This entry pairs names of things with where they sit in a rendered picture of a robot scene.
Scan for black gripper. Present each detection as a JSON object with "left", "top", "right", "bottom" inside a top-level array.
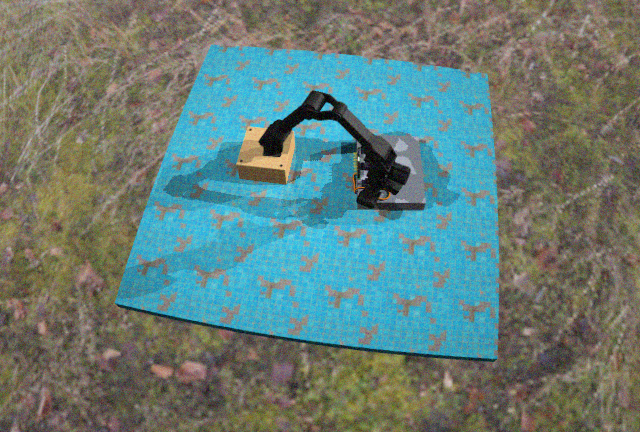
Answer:
[{"left": 357, "top": 171, "right": 386, "bottom": 209}]

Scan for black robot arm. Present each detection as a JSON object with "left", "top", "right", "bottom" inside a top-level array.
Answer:
[{"left": 258, "top": 90, "right": 411, "bottom": 195}]

